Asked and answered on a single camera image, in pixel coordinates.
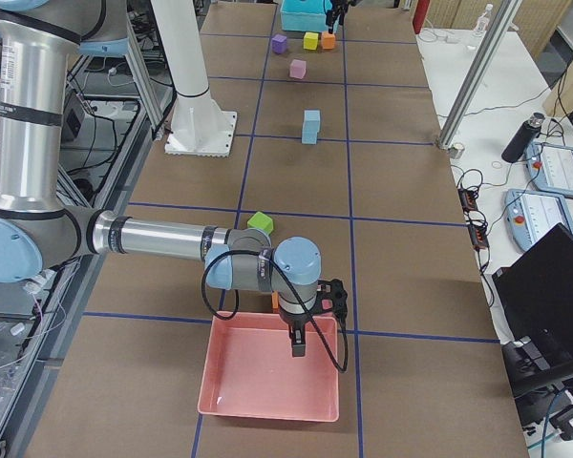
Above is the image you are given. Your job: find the black usb hub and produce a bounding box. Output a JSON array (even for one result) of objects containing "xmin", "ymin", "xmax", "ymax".
[
  {"xmin": 457, "ymin": 189, "xmax": 478, "ymax": 213},
  {"xmin": 467, "ymin": 223, "xmax": 489, "ymax": 251}
]

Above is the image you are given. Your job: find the orange foam block right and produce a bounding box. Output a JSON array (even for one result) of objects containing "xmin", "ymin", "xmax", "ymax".
[{"xmin": 271, "ymin": 291, "xmax": 279, "ymax": 314}]

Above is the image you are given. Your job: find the teach pendant near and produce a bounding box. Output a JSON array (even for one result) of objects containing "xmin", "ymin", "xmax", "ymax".
[{"xmin": 505, "ymin": 189, "xmax": 573, "ymax": 251}]

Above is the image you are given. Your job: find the black usb hub right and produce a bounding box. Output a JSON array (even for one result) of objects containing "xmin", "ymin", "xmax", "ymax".
[{"xmin": 467, "ymin": 223, "xmax": 489, "ymax": 251}]

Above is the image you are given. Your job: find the blue plastic tray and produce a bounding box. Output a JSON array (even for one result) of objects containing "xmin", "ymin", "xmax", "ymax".
[{"xmin": 280, "ymin": 0, "xmax": 332, "ymax": 32}]

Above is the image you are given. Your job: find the black usb hub left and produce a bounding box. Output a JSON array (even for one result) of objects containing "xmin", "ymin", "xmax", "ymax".
[{"xmin": 457, "ymin": 189, "xmax": 478, "ymax": 213}]

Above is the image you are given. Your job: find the green foam block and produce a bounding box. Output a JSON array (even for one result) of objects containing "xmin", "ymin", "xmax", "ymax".
[{"xmin": 246, "ymin": 211, "xmax": 274, "ymax": 235}]

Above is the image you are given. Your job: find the teach pendant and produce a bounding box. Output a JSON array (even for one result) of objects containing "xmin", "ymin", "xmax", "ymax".
[
  {"xmin": 524, "ymin": 141, "xmax": 573, "ymax": 198},
  {"xmin": 505, "ymin": 189, "xmax": 573, "ymax": 251}
]

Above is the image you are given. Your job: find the pink plastic tray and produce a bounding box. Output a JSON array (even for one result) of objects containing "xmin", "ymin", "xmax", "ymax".
[{"xmin": 198, "ymin": 312, "xmax": 339, "ymax": 423}]

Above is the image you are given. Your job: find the light blue foam block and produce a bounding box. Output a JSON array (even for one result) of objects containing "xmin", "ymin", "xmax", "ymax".
[
  {"xmin": 302, "ymin": 110, "xmax": 321, "ymax": 132},
  {"xmin": 301, "ymin": 127, "xmax": 319, "ymax": 145}
]

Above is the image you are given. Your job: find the yellow foam block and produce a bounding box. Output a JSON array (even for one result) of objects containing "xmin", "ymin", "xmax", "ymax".
[{"xmin": 303, "ymin": 31, "xmax": 319, "ymax": 51}]

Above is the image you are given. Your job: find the orange foam block left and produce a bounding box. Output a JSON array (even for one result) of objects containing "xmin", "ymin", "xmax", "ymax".
[{"xmin": 320, "ymin": 31, "xmax": 336, "ymax": 51}]

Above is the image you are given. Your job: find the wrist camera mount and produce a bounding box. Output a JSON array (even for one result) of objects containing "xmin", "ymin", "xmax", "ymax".
[{"xmin": 316, "ymin": 279, "xmax": 348, "ymax": 324}]

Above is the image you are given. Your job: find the black monitor stand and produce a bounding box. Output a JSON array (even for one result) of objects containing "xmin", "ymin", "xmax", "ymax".
[{"xmin": 501, "ymin": 336, "xmax": 573, "ymax": 399}]

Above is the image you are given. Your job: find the white pedestal base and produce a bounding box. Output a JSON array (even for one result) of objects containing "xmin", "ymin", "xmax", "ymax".
[{"xmin": 151, "ymin": 0, "xmax": 238, "ymax": 157}]

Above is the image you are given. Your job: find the lilac pink foam block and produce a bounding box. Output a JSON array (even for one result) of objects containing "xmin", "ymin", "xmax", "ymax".
[{"xmin": 289, "ymin": 59, "xmax": 307, "ymax": 80}]

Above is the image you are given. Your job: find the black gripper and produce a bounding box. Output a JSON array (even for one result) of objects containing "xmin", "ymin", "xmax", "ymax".
[
  {"xmin": 279, "ymin": 305, "xmax": 313, "ymax": 358},
  {"xmin": 326, "ymin": 0, "xmax": 349, "ymax": 33}
]

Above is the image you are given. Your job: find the purple foam block left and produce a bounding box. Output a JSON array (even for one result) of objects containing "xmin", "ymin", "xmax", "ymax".
[{"xmin": 271, "ymin": 33, "xmax": 288, "ymax": 54}]

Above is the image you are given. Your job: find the orange foam block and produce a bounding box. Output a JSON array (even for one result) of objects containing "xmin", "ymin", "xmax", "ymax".
[
  {"xmin": 320, "ymin": 31, "xmax": 336, "ymax": 51},
  {"xmin": 271, "ymin": 291, "xmax": 279, "ymax": 314}
]

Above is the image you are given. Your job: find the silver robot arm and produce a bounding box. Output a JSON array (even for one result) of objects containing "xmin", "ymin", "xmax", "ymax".
[{"xmin": 0, "ymin": 1, "xmax": 321, "ymax": 357}]

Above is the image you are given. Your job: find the teach pendant far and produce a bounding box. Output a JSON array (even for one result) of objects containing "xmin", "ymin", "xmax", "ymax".
[{"xmin": 524, "ymin": 141, "xmax": 573, "ymax": 198}]

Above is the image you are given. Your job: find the black monitor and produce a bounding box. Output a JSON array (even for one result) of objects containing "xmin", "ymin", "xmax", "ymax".
[{"xmin": 493, "ymin": 223, "xmax": 573, "ymax": 356}]

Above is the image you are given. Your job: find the black water bottle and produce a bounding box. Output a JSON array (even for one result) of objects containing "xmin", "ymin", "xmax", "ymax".
[{"xmin": 501, "ymin": 112, "xmax": 545, "ymax": 163}]

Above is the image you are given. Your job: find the clear plastic bottle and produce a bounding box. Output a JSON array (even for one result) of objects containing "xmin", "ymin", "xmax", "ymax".
[{"xmin": 473, "ymin": 4, "xmax": 494, "ymax": 36}]

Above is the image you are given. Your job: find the aluminium frame post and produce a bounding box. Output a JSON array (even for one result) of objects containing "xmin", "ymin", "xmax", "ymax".
[{"xmin": 436, "ymin": 0, "xmax": 522, "ymax": 150}]

